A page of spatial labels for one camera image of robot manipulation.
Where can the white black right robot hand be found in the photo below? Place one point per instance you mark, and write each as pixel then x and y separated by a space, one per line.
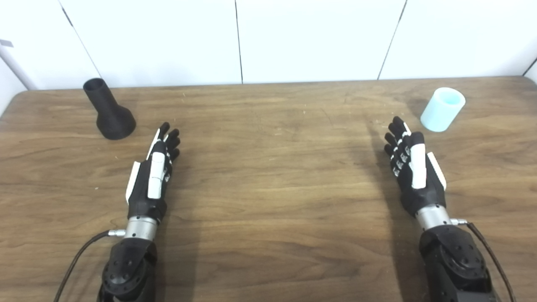
pixel 417 167

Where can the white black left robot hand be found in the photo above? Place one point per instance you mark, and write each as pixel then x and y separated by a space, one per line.
pixel 154 176

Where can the black nozzle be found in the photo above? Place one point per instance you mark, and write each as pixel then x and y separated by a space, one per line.
pixel 111 117

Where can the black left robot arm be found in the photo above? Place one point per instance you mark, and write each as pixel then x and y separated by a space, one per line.
pixel 128 268

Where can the white corner post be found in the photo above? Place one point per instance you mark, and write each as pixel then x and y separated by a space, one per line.
pixel 16 67

